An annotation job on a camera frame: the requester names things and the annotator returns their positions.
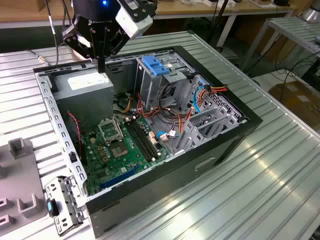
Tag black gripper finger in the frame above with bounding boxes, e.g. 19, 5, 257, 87
104, 26, 130, 59
61, 24, 106, 74

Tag blue data wire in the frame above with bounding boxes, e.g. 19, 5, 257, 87
193, 76, 209, 115

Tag orange red yellow power wire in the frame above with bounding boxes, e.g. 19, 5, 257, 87
197, 83, 230, 106

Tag grey metal disk bay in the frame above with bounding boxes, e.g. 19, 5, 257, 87
172, 106, 245, 155

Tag blue plastic drive latch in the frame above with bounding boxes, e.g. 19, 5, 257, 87
141, 55, 172, 77

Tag grey metal drive cage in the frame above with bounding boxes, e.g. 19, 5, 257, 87
134, 51, 197, 107

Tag brown cardboard box on desk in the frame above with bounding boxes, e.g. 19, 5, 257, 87
36, 0, 51, 13

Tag grey power supply unit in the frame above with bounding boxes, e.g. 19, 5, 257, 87
51, 70, 115, 126

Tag wooden desk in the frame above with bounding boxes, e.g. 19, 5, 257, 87
0, 0, 300, 30

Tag metal socket cover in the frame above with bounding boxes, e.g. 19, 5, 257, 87
97, 118, 125, 146

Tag black RAM slot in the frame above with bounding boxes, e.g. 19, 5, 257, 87
130, 119, 158, 160
124, 120, 152, 162
133, 118, 162, 159
127, 119, 155, 161

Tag CPU socket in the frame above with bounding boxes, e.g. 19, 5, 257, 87
109, 141, 131, 159

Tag green motherboard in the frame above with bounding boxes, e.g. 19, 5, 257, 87
81, 116, 174, 197

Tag blue expansion slot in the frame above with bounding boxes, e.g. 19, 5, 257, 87
99, 165, 141, 191

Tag grey parts rack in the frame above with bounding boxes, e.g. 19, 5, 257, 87
0, 136, 49, 227

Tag black PC case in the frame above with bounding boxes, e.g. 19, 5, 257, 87
32, 45, 263, 239

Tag black blue latch tab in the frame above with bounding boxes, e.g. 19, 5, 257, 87
46, 198, 61, 217

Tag metal slat side table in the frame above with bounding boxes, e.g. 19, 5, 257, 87
241, 16, 320, 72

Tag large brown cardboard box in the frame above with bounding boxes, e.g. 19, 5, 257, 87
268, 80, 320, 127

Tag white grey camera box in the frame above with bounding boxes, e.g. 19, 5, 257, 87
114, 0, 154, 40

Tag black cable with metal connector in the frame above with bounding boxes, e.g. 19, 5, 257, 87
29, 0, 61, 67

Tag yellow black wire bundle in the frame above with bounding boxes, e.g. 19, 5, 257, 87
113, 92, 138, 115

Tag thin red fan wire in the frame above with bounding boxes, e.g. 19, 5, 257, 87
66, 111, 83, 155

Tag blue wire with white label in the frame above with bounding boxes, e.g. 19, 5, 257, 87
155, 130, 181, 143

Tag orange red wire bundle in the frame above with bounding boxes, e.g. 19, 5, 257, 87
136, 92, 197, 137

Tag grey metal hinged bracket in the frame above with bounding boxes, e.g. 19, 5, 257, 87
44, 174, 88, 237

